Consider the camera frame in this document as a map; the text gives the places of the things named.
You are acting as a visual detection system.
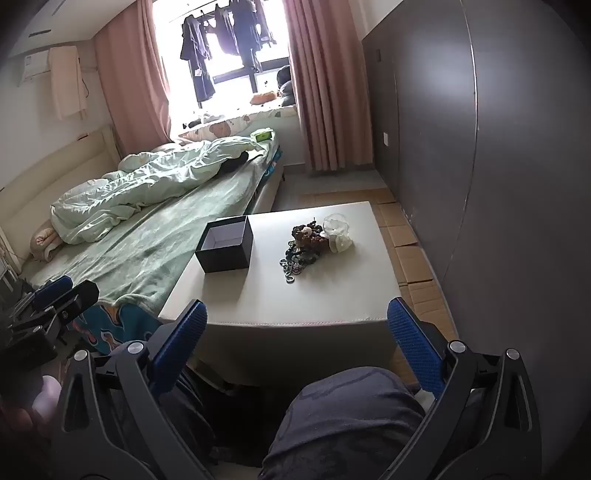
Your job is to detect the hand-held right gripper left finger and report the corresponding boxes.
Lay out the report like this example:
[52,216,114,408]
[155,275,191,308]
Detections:
[48,299,218,480]

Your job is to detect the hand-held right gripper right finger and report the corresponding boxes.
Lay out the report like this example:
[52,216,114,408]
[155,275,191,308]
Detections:
[383,298,542,480]

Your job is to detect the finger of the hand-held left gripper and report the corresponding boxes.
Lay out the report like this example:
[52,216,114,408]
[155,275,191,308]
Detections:
[9,275,75,324]
[14,279,100,342]

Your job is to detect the black box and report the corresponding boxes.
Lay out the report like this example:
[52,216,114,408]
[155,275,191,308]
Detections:
[195,215,254,274]

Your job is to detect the pile of mixed jewelry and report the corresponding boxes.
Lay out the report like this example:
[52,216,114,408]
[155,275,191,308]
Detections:
[278,217,333,287]

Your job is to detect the blue patterned blanket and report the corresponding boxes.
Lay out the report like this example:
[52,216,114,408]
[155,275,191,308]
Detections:
[69,302,162,356]

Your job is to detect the pink pillow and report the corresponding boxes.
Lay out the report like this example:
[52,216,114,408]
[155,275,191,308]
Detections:
[31,219,63,261]

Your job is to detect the person's left leg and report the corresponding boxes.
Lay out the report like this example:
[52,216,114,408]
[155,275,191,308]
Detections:
[159,364,287,467]

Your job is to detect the person's leg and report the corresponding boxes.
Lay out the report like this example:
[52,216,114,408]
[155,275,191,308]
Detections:
[159,364,287,467]
[259,367,428,480]

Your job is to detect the white low table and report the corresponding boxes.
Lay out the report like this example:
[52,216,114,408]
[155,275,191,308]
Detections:
[158,200,402,386]

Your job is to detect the green bed sheet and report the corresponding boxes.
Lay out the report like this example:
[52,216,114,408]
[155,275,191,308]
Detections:
[18,138,282,333]

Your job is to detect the person's right leg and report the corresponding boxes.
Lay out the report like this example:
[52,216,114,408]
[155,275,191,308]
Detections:
[259,367,428,480]

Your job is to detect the flattened cardboard floor covering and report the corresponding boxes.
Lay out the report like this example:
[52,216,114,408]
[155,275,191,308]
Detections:
[295,187,458,337]

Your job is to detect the beige padded headboard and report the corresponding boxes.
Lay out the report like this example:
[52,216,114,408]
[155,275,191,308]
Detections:
[0,124,121,259]

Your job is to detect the light green duvet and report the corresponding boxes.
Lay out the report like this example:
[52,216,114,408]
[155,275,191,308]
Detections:
[50,136,269,245]

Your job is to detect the clear plastic bag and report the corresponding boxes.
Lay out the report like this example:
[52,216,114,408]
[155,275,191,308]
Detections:
[322,213,354,238]

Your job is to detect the black cloth item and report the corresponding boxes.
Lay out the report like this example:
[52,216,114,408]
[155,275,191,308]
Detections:
[217,150,250,176]

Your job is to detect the beige hanging towel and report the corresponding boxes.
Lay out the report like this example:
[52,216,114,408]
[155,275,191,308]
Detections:
[47,45,88,121]

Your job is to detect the pink curtain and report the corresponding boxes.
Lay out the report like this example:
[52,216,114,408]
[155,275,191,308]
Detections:
[95,0,172,158]
[283,0,375,174]

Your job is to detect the white air conditioner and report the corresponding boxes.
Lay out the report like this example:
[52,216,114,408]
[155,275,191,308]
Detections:
[18,48,54,88]

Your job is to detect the patterned window seat cushion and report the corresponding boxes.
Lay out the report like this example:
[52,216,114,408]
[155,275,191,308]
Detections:
[178,104,298,144]

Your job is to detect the dark hanging garment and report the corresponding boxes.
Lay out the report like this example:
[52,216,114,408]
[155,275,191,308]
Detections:
[240,0,273,75]
[179,14,217,104]
[213,4,245,54]

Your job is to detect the dark framed window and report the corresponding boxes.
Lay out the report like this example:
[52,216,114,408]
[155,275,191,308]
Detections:
[152,0,296,139]

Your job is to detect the dark cushion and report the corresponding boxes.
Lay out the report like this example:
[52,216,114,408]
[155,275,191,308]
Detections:
[276,65,298,108]

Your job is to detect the white bed frame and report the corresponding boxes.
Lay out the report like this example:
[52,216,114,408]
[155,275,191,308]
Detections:
[252,143,284,213]

